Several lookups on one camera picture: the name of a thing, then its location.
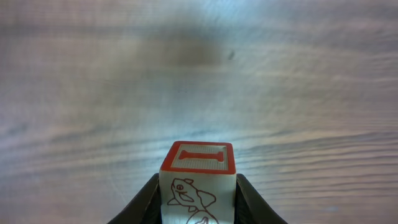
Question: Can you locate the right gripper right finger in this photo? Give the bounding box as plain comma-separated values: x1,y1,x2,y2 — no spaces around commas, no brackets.
234,174,287,224

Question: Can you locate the wood block red bone face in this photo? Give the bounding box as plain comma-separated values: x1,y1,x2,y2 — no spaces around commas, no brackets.
159,141,237,224

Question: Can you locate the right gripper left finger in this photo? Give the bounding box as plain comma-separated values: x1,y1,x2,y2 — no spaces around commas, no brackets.
108,173,162,224

